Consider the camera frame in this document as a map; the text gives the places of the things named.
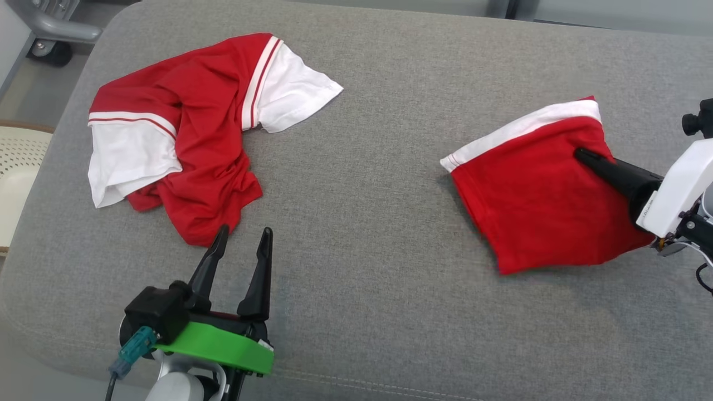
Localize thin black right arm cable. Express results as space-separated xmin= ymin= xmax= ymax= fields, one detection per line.
xmin=696 ymin=262 xmax=713 ymax=296

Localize red jersey white sleeves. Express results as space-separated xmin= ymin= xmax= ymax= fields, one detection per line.
xmin=87 ymin=32 xmax=344 ymax=247

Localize teal cable connector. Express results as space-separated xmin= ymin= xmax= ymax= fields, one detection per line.
xmin=109 ymin=326 xmax=159 ymax=379

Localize grey fabric sofa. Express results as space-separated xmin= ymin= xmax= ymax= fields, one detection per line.
xmin=0 ymin=0 xmax=713 ymax=401

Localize grey metal cart frame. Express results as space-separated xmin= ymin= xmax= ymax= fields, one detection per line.
xmin=6 ymin=0 xmax=104 ymax=42

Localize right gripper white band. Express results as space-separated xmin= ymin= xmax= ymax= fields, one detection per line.
xmin=574 ymin=138 xmax=713 ymax=257

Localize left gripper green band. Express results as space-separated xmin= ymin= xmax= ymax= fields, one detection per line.
xmin=153 ymin=224 xmax=275 ymax=385

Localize red shorts white waistband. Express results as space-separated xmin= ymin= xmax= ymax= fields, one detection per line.
xmin=440 ymin=96 xmax=658 ymax=275

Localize black caster wheel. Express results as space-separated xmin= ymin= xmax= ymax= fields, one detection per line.
xmin=28 ymin=40 xmax=73 ymax=67

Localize aluminium partition post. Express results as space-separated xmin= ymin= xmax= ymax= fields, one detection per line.
xmin=487 ymin=0 xmax=535 ymax=20

